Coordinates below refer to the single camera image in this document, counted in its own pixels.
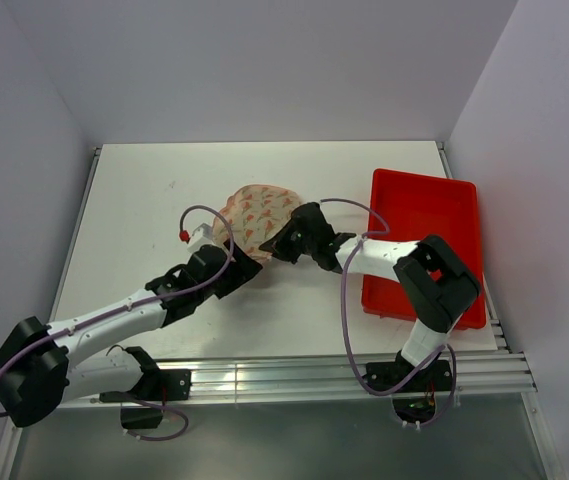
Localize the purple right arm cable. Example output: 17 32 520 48
321 198 460 431

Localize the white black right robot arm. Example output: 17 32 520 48
259 203 482 390

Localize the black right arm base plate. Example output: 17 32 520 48
364 360 454 394

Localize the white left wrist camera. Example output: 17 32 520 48
179 223 213 253

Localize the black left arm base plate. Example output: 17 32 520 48
99 369 191 441

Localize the aluminium rail frame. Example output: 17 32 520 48
0 141 566 479

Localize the red plastic tray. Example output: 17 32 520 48
361 168 486 330

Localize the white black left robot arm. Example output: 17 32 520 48
0 245 263 427

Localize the pink mesh laundry bag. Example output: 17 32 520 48
219 184 302 264

